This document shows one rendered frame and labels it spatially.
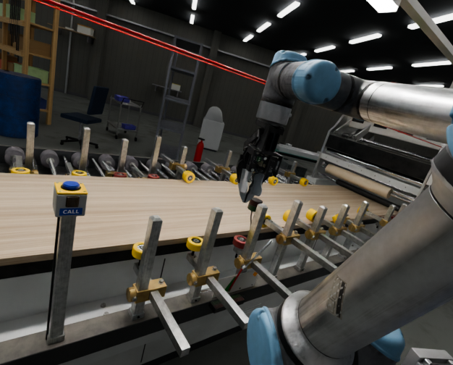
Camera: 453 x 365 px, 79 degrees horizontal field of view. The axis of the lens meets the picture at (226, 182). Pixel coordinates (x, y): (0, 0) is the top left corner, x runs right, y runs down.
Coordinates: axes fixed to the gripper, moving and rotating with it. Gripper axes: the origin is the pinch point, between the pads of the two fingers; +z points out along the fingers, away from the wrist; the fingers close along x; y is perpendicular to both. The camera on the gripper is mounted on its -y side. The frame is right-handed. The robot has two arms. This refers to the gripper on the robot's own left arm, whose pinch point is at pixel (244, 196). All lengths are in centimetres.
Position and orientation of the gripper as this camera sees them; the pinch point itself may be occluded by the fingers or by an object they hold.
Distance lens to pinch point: 72.3
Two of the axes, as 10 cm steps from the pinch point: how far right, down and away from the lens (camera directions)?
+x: 9.5, 2.0, 2.3
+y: 1.5, 3.3, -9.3
